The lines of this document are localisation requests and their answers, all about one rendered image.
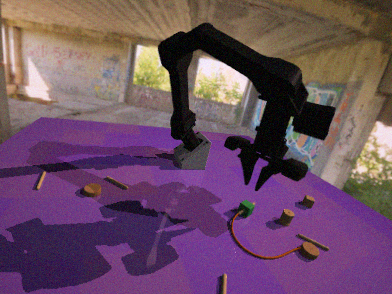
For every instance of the green cube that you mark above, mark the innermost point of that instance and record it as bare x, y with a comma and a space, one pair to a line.
248, 206

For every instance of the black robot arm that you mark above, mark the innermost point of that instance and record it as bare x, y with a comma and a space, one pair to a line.
278, 81

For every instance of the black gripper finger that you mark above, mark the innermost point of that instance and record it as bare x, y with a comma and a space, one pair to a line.
264, 175
248, 167

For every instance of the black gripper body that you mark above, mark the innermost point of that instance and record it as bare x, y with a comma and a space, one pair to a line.
268, 141

